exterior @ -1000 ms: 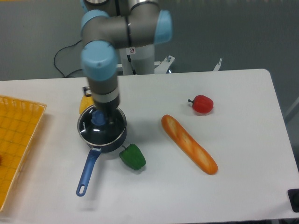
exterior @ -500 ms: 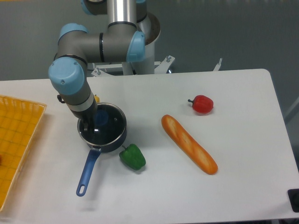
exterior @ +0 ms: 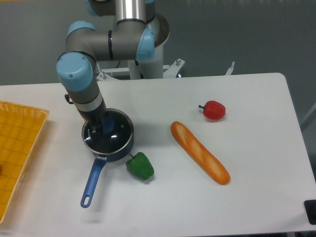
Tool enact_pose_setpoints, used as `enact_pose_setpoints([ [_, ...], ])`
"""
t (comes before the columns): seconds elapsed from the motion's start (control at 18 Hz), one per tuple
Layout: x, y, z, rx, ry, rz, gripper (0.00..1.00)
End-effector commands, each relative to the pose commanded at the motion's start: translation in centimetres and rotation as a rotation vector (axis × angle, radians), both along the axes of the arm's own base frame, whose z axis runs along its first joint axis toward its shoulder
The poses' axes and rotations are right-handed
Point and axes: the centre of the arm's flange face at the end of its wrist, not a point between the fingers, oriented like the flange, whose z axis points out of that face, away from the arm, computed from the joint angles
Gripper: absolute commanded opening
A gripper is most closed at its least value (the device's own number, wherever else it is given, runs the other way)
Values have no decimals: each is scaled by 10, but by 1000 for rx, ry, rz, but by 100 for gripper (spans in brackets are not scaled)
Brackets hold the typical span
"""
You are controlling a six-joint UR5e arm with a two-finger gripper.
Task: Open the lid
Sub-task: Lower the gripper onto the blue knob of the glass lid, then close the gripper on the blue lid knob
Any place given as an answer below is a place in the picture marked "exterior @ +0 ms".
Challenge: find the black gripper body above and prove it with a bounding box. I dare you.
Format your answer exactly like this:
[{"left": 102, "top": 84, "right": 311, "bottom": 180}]
[{"left": 78, "top": 101, "right": 106, "bottom": 126}]

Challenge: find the dark pot with blue handle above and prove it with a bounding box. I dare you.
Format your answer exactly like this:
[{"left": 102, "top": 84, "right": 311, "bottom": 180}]
[{"left": 80, "top": 108, "right": 135, "bottom": 208}]

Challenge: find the glass lid with blue knob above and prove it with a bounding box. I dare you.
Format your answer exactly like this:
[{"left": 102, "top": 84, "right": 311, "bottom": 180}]
[{"left": 81, "top": 109, "right": 134, "bottom": 159}]

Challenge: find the orange toy baguette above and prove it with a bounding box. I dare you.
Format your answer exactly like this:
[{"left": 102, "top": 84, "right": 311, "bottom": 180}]
[{"left": 170, "top": 121, "right": 231, "bottom": 185}]

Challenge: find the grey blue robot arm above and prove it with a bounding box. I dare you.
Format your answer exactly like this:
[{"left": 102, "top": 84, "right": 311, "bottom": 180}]
[{"left": 56, "top": 0, "right": 155, "bottom": 136}]

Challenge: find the yellow plastic basket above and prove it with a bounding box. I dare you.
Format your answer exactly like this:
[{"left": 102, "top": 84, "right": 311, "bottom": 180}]
[{"left": 0, "top": 101, "right": 49, "bottom": 223}]

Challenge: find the green toy bell pepper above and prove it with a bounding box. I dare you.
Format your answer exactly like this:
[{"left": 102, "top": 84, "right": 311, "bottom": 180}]
[{"left": 126, "top": 152, "right": 155, "bottom": 180}]

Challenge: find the red toy bell pepper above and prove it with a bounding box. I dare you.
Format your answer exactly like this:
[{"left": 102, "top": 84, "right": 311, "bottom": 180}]
[{"left": 198, "top": 101, "right": 226, "bottom": 121}]

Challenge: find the black object at table edge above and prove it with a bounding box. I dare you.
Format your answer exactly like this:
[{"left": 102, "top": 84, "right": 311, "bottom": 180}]
[{"left": 304, "top": 199, "right": 316, "bottom": 225}]

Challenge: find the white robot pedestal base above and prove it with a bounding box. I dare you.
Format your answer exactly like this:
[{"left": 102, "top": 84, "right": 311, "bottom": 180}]
[{"left": 95, "top": 12, "right": 236, "bottom": 81}]

